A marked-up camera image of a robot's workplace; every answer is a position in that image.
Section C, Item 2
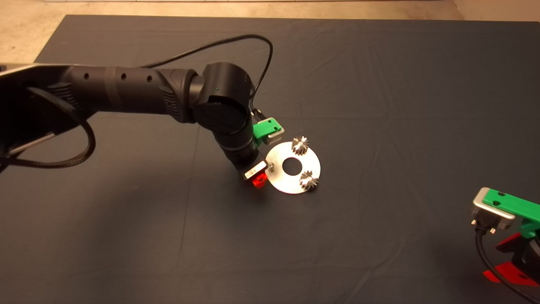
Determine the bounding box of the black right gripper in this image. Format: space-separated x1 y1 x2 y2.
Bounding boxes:
483 232 540 288

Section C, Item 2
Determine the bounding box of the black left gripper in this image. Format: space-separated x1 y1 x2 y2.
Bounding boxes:
219 137 269 189

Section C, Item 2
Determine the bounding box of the dark steel planetary gear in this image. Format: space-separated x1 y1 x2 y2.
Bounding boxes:
291 136 310 156
300 170 320 190

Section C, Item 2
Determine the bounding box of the round metal carrier plate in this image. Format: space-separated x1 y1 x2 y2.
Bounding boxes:
265 141 321 195

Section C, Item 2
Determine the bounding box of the dark grey table cloth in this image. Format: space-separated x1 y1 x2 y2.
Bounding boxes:
0 15 540 304

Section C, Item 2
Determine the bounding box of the thick black braided harness loop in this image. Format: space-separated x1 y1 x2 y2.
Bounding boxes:
0 87 97 169

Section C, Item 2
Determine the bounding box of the smooth black right camera cable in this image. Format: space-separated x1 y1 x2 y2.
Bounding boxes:
475 226 540 304

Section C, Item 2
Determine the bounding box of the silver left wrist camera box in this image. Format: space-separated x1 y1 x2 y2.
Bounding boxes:
264 126 286 145

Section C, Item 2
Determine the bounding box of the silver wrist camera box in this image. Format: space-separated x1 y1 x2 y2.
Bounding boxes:
264 126 286 145
470 187 516 235

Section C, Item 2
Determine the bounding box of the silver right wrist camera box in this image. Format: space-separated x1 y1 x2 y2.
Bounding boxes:
470 187 516 235

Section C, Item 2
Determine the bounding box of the green right camera mount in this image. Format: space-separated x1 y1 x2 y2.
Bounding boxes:
482 189 540 238

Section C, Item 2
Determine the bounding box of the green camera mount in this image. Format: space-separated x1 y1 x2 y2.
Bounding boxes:
252 118 282 146
482 189 540 238

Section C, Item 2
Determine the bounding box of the green left camera mount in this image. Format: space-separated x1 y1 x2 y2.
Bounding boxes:
252 118 282 146

